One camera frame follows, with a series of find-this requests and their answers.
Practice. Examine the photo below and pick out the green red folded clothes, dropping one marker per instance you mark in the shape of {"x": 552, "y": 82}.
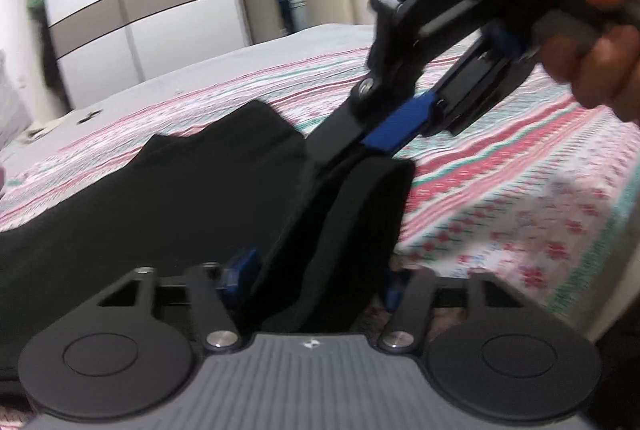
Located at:
{"x": 36, "y": 0}

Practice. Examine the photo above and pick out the red green printed blanket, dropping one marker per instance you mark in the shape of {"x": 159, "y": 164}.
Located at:
{"x": 500, "y": 190}

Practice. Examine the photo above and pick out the person's dark clothing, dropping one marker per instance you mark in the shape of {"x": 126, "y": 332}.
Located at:
{"x": 622, "y": 370}

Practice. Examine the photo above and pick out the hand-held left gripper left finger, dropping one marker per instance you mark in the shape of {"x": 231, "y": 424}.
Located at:
{"x": 241, "y": 267}

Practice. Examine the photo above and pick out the dark blue hanging garment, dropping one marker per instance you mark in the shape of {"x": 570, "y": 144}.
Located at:
{"x": 282, "y": 5}

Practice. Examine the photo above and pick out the black pants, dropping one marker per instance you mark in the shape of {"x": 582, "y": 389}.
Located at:
{"x": 165, "y": 210}

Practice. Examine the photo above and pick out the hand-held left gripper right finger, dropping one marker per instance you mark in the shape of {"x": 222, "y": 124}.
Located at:
{"x": 393, "y": 297}

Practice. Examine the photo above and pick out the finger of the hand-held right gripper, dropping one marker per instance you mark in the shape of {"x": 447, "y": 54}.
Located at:
{"x": 475, "y": 90}
{"x": 390, "y": 130}

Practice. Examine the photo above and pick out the person's right hand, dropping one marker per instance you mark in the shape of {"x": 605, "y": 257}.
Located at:
{"x": 595, "y": 60}

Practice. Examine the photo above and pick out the white sliding wardrobe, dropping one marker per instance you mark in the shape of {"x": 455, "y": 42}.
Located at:
{"x": 140, "y": 0}

